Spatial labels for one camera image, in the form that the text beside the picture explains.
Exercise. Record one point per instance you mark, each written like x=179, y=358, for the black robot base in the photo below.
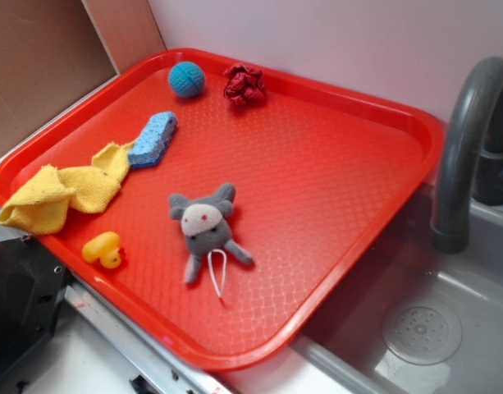
x=32, y=285

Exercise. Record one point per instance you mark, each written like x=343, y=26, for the yellow rubber duck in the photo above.
x=105, y=249

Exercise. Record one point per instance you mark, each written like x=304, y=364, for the red plastic tray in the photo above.
x=319, y=172

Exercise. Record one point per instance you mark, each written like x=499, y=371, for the grey plush mouse toy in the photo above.
x=208, y=235

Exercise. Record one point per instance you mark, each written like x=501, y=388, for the crumpled red cloth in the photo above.
x=244, y=84

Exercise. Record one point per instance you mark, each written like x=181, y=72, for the blue sponge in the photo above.
x=153, y=141

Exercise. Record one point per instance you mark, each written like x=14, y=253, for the blue crocheted ball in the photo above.
x=186, y=80

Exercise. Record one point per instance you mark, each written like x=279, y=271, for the grey plastic sink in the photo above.
x=343, y=338

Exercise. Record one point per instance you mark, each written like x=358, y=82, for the yellow towel cloth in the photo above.
x=41, y=205

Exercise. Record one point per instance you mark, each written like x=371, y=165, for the round sink drain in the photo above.
x=421, y=331

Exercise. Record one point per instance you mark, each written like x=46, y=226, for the grey curved faucet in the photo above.
x=471, y=166

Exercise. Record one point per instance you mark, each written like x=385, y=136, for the brown cardboard panel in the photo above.
x=54, y=53

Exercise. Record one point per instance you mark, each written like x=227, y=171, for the silver metal rail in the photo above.
x=157, y=365

